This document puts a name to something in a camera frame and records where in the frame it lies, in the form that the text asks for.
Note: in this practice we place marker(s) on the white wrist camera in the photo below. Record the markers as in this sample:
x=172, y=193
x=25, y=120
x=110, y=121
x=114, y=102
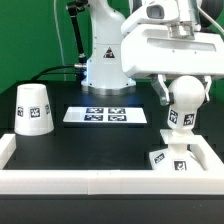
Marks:
x=155, y=11

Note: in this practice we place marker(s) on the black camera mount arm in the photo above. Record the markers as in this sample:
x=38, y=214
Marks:
x=74, y=8

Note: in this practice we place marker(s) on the white U-shaped frame wall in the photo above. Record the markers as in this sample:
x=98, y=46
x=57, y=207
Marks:
x=210, y=181

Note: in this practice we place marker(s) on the white lamp base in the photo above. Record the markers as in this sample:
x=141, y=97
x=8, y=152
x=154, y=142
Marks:
x=176, y=156

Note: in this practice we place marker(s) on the white lamp bulb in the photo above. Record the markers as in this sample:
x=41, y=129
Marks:
x=188, y=95

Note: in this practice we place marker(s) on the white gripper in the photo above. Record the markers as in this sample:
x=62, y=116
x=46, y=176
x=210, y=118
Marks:
x=149, y=50

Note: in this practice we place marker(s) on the white marker tag plate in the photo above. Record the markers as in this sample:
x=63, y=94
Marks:
x=116, y=115

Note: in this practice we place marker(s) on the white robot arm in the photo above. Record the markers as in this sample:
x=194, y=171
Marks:
x=109, y=27

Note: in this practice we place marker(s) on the white lamp shade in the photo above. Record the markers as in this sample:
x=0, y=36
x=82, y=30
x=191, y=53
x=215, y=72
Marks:
x=33, y=113

